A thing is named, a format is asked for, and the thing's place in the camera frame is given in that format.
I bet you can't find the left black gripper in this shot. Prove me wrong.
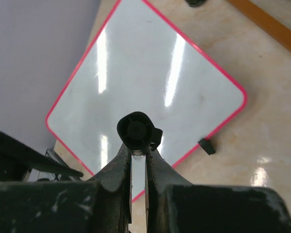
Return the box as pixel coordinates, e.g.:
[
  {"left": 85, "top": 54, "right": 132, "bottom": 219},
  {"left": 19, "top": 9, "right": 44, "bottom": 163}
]
[{"left": 0, "top": 132, "right": 83, "bottom": 182}]

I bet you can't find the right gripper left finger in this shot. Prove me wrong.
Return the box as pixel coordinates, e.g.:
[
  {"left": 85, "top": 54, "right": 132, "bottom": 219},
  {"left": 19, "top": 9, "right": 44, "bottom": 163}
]
[{"left": 90, "top": 144, "right": 132, "bottom": 233}]

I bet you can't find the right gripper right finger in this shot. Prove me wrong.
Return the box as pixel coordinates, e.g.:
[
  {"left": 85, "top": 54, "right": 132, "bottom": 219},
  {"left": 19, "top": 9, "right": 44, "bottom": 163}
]
[{"left": 145, "top": 150, "right": 193, "bottom": 233}]

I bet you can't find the white marker pen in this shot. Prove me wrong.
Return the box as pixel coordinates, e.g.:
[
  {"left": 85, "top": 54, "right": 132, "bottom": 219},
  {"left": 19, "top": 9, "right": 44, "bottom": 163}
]
[{"left": 115, "top": 111, "right": 163, "bottom": 162}]

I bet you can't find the pink framed whiteboard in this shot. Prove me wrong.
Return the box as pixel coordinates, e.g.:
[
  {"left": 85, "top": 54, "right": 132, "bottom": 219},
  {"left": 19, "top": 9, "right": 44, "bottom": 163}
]
[{"left": 45, "top": 0, "right": 248, "bottom": 203}]

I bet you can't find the black whiteboard clip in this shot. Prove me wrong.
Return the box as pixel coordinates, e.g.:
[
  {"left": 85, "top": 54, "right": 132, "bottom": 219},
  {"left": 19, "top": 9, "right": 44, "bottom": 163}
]
[{"left": 198, "top": 138, "right": 216, "bottom": 155}]

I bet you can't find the black drink can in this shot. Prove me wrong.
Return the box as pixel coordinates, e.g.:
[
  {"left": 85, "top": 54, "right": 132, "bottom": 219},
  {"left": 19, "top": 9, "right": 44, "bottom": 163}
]
[{"left": 185, "top": 0, "right": 207, "bottom": 8}]

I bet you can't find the wooden two tier rack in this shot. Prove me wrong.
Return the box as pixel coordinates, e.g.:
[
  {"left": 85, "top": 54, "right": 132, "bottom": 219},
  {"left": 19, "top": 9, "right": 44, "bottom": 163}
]
[{"left": 227, "top": 0, "right": 291, "bottom": 53}]

